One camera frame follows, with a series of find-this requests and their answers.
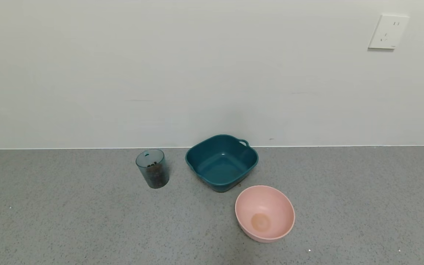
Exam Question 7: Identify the brown coffee beans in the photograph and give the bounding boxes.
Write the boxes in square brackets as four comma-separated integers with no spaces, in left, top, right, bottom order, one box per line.
[146,161,169,188]

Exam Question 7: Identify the translucent blue ribbed plastic cup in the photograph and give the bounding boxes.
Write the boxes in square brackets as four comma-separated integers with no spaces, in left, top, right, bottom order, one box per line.
[135,149,170,189]

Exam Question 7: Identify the pink plastic bowl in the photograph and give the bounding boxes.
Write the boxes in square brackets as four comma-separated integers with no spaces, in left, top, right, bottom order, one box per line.
[235,185,296,243]

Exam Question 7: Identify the teal square plastic basin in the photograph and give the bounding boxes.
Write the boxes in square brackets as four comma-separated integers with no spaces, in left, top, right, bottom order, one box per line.
[185,134,259,192]

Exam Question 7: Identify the white wall socket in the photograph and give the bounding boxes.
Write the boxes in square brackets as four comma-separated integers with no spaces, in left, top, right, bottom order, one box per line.
[368,14,410,50]

